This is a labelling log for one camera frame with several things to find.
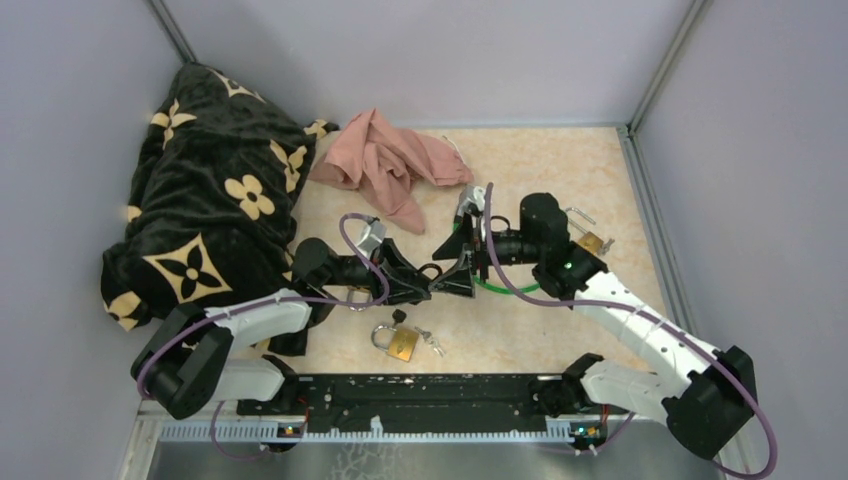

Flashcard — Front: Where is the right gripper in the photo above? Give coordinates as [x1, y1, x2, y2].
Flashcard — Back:
[428, 210, 542, 298]

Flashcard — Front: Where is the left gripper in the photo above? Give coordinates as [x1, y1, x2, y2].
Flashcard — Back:
[322, 237, 433, 306]

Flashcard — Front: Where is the brass padlock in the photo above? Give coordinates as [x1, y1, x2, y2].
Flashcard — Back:
[564, 207, 615, 257]
[370, 324, 446, 362]
[345, 287, 372, 312]

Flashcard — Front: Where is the black padlock with keys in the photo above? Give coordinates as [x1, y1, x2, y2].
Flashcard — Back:
[387, 263, 443, 326]

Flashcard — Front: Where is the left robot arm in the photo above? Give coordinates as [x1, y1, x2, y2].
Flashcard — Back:
[131, 238, 431, 420]

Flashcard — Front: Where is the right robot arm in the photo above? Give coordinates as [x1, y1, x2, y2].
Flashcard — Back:
[431, 186, 757, 460]

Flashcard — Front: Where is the pink cloth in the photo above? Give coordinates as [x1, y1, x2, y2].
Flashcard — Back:
[309, 109, 474, 235]

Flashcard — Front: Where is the black floral blanket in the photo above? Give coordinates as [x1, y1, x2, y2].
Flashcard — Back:
[100, 63, 336, 331]

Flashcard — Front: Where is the green cable lock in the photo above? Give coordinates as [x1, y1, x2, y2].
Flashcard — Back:
[472, 215, 541, 295]

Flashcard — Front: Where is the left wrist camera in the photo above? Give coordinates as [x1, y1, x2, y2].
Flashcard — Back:
[356, 218, 387, 258]

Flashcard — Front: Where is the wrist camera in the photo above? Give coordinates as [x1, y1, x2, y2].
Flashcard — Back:
[454, 185, 486, 224]
[356, 218, 387, 258]

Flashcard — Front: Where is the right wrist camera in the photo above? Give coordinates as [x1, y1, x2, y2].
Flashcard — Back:
[454, 185, 486, 224]

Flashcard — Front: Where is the brass padlock on cable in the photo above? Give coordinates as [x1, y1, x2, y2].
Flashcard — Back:
[564, 207, 615, 257]

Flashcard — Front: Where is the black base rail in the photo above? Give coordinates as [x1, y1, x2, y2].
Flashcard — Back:
[237, 373, 601, 434]

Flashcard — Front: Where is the aluminium frame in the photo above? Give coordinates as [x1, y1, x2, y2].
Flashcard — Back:
[141, 1, 760, 479]

